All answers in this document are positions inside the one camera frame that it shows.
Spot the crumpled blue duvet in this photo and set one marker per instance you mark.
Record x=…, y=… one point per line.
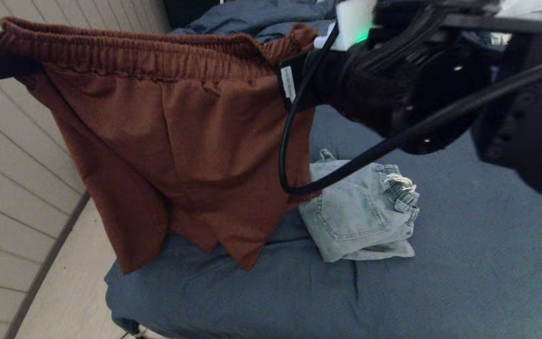
x=261, y=19

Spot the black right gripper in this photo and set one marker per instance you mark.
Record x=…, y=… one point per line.
x=384, y=84

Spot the light blue denim shorts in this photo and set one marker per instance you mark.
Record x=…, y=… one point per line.
x=360, y=216

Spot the black furniture panel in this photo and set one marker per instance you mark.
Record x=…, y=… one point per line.
x=186, y=12

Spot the bed with blue sheet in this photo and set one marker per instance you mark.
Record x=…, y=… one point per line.
x=464, y=273

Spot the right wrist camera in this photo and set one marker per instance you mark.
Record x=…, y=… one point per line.
x=353, y=23

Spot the brown shorts with white print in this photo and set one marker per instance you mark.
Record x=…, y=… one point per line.
x=158, y=141

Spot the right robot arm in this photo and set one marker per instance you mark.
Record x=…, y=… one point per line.
x=530, y=122

